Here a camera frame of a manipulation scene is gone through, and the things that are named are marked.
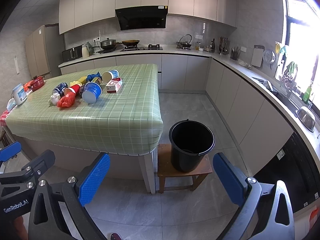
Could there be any yellow towel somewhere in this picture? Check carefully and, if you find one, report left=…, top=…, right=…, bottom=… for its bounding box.
left=70, top=81, right=82, bottom=87

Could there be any person left shoe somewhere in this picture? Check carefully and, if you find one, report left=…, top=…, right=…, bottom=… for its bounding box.
left=110, top=232, right=123, bottom=240

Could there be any yellow sponge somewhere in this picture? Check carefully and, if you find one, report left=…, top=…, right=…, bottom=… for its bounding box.
left=77, top=76, right=87, bottom=85

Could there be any blue white paper cup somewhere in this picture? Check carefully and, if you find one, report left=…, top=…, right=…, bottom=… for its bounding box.
left=102, top=69, right=119, bottom=83

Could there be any black plastic bucket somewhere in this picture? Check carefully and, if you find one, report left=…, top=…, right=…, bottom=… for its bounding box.
left=169, top=119, right=216, bottom=172

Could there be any red plastic bag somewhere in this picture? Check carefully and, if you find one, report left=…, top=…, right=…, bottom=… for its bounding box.
left=57, top=92, right=75, bottom=108

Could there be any beige refrigerator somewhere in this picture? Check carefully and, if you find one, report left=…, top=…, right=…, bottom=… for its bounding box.
left=25, top=23, right=65, bottom=79

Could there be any green bottle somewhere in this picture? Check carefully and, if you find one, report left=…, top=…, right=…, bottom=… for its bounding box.
left=302, top=81, right=313, bottom=104

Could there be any blue pepsi can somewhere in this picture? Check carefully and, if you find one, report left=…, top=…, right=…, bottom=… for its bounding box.
left=52, top=82, right=68, bottom=97

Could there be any gas stove top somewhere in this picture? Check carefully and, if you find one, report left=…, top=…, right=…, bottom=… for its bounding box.
left=121, top=44, right=163, bottom=51

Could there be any black range hood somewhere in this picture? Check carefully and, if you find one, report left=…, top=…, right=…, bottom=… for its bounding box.
left=115, top=5, right=168, bottom=30

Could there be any black lidded wok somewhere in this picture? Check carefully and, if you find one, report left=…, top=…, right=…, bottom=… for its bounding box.
left=100, top=38, right=121, bottom=50

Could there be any frying pan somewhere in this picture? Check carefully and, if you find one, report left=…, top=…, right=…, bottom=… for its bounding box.
left=121, top=40, right=140, bottom=47

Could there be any brown wooden stool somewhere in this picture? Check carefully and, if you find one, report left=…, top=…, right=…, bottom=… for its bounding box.
left=157, top=144, right=213, bottom=193

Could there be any black microwave oven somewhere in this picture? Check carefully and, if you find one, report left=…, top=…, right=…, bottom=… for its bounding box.
left=62, top=45, right=82, bottom=62

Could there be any white thermos jug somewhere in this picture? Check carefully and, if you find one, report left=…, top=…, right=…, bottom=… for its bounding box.
left=82, top=44, right=89, bottom=58

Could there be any white cutting board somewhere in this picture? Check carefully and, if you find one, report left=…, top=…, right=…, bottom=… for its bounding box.
left=251, top=45, right=265, bottom=68

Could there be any yellow black drink can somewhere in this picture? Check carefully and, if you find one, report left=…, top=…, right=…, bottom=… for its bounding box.
left=91, top=76, right=102, bottom=85

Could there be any steel wool scrubber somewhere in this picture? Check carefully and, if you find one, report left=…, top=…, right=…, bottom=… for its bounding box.
left=79, top=85, right=85, bottom=97

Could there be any blue cloth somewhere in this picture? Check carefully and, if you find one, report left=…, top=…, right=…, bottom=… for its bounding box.
left=86, top=72, right=102, bottom=82

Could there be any red white milk carton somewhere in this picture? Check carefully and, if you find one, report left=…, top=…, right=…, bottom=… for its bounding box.
left=106, top=77, right=123, bottom=93

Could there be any red paper cup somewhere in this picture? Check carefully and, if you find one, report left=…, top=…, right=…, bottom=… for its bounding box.
left=64, top=83, right=81, bottom=95

